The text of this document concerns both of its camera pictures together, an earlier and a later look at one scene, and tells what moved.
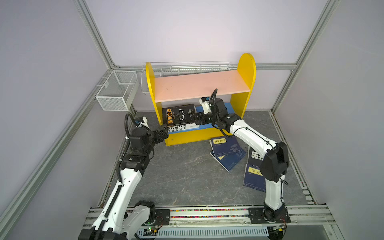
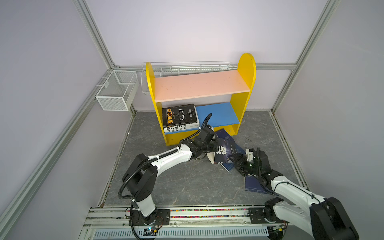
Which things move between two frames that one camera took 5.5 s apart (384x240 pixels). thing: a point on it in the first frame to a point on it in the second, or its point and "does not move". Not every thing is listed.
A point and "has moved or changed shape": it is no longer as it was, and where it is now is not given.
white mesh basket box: (118, 91) does not move
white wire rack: (163, 69) does not move
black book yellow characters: (178, 115) does not move
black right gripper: (201, 116) to (240, 155)
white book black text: (183, 127) does not move
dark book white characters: (253, 157) has moved or changed shape
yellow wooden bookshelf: (233, 87) does not move
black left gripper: (163, 133) to (215, 142)
